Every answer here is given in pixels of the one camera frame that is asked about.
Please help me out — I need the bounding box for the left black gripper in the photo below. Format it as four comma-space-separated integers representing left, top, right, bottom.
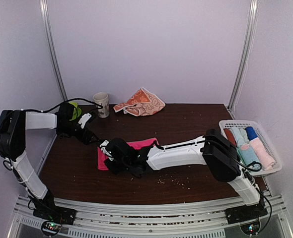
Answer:
57, 121, 99, 145

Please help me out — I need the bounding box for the pink microfiber towel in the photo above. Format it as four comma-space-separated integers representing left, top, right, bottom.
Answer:
97, 137, 158, 171

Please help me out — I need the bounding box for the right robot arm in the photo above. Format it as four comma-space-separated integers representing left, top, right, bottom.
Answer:
98, 129, 268, 223

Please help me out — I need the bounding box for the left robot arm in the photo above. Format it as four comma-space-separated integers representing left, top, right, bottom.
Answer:
0, 102, 99, 225

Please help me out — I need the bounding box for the green plastic bowl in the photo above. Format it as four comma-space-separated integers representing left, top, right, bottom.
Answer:
69, 102, 82, 121

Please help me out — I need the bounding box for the beige ceramic mug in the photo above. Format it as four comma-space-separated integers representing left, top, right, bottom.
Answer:
93, 92, 110, 119

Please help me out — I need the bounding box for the orange patterned towel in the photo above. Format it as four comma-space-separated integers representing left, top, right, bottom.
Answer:
113, 88, 166, 117

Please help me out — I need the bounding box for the white plastic basket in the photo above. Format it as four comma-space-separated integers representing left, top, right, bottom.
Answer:
219, 119, 283, 177

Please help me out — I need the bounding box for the red rolled towel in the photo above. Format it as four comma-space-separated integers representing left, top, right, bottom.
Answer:
223, 128, 237, 147

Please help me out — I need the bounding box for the light blue rolled towel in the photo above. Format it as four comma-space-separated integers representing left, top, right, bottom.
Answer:
230, 126, 249, 148

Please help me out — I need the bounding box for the blue cartoon rolled towel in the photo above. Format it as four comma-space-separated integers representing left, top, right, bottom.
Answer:
238, 144, 262, 171

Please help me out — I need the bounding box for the dark blue rolled towel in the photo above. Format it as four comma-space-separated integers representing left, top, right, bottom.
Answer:
245, 126, 258, 141

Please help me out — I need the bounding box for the light pink rolled towel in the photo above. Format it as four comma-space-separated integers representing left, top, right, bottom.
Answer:
249, 137, 276, 171

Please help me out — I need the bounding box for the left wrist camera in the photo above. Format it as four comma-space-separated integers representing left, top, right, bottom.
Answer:
78, 113, 96, 129

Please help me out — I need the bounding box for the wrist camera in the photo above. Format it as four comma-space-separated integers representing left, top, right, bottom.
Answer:
78, 113, 96, 129
98, 138, 135, 159

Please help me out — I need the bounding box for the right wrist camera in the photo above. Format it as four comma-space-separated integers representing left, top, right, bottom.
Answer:
98, 138, 135, 159

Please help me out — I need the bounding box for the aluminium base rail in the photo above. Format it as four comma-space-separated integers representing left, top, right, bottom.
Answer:
5, 191, 293, 238

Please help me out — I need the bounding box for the right aluminium frame post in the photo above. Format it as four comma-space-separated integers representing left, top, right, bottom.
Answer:
227, 0, 259, 115

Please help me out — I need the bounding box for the aluminium frame post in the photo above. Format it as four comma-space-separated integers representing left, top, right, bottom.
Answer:
39, 0, 68, 100
227, 0, 259, 115

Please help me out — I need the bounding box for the left aluminium frame post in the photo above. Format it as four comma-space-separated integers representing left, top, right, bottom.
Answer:
39, 0, 68, 100

